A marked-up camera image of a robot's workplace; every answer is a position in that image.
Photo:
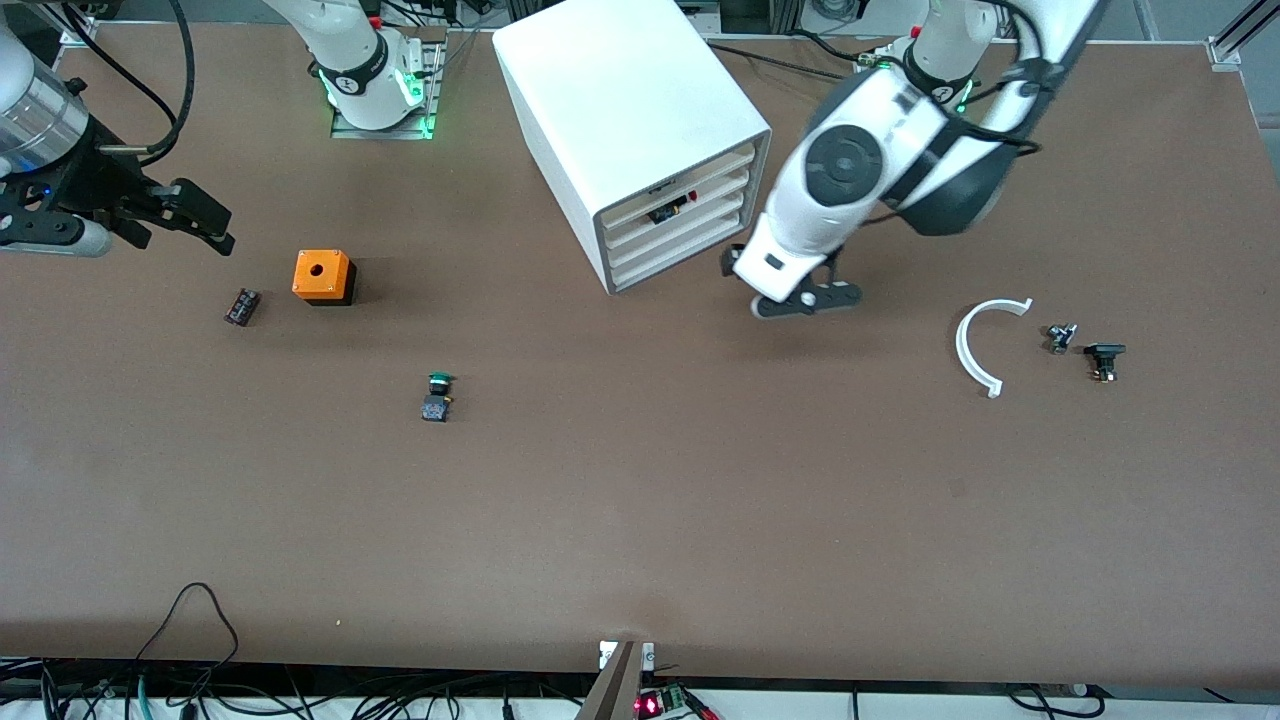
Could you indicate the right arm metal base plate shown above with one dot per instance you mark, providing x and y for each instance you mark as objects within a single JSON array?
[{"x": 345, "y": 128}]

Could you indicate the aluminium frame profile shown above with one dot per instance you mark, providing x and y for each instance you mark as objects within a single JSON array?
[
  {"x": 80, "y": 35},
  {"x": 1235, "y": 40}
]

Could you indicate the orange button enclosure box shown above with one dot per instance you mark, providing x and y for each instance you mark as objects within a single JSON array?
[{"x": 320, "y": 272}]

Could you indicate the green push button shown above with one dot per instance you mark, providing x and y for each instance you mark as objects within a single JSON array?
[{"x": 436, "y": 408}]

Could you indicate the circuit board with red display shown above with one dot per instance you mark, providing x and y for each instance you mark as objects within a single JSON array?
[{"x": 650, "y": 706}]

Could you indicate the black push button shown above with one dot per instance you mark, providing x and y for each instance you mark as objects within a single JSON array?
[{"x": 1104, "y": 352}]

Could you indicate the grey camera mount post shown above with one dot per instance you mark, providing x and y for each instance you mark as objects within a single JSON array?
[{"x": 615, "y": 690}]

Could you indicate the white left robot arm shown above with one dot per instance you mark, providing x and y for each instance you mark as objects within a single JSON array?
[{"x": 800, "y": 230}]

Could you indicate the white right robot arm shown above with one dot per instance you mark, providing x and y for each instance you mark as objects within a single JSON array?
[{"x": 355, "y": 50}]

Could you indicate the small grey switch part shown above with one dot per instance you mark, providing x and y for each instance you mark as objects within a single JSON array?
[{"x": 1060, "y": 340}]

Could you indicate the red push button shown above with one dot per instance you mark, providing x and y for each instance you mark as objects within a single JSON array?
[{"x": 668, "y": 212}]

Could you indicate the white curved plastic clip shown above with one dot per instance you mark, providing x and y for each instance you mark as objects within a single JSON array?
[{"x": 962, "y": 350}]

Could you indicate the small black terminal block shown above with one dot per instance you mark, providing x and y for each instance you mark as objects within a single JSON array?
[{"x": 242, "y": 307}]

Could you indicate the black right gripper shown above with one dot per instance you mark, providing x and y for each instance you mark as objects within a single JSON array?
[{"x": 93, "y": 178}]

